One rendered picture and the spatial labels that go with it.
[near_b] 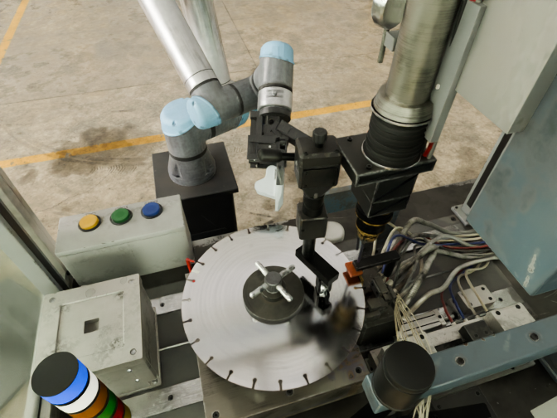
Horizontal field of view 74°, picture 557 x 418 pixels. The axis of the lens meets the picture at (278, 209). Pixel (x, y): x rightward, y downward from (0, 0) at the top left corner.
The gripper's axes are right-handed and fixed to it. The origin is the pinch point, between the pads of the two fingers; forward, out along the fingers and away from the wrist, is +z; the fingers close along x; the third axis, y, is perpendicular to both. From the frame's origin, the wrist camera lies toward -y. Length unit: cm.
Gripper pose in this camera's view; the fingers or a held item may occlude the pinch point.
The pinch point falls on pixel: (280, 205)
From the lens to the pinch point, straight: 77.2
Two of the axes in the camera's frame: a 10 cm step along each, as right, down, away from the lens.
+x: -0.3, -1.5, -9.9
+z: -0.4, 9.9, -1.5
